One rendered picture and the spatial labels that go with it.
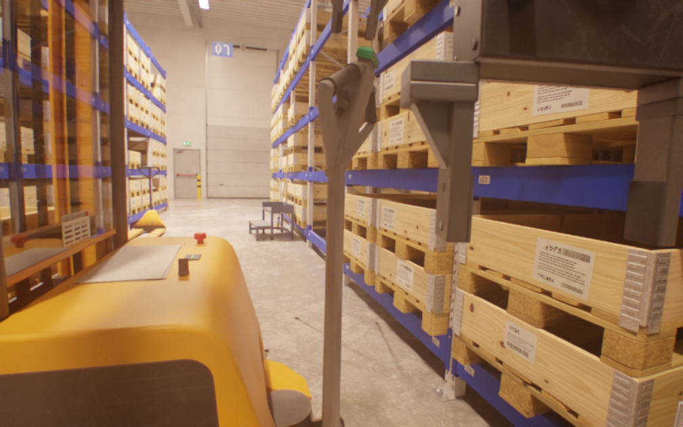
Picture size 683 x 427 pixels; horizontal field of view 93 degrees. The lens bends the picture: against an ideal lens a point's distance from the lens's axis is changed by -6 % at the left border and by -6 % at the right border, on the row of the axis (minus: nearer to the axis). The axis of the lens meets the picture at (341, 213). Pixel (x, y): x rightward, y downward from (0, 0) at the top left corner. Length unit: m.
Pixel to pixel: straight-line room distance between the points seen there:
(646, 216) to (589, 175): 1.02
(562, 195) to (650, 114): 1.08
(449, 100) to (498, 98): 1.34
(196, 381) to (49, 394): 0.20
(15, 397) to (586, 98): 1.45
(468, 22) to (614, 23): 0.08
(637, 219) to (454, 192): 0.13
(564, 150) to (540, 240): 0.31
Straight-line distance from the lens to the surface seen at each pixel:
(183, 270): 0.85
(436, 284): 1.90
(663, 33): 0.27
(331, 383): 1.02
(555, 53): 0.23
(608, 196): 1.27
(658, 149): 0.29
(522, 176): 1.49
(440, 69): 0.21
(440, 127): 0.21
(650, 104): 0.30
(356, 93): 0.85
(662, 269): 1.16
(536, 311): 1.38
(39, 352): 0.66
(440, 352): 2.06
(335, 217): 0.86
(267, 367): 1.48
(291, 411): 1.15
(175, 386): 0.64
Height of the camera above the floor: 1.12
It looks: 6 degrees down
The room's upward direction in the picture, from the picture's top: 1 degrees clockwise
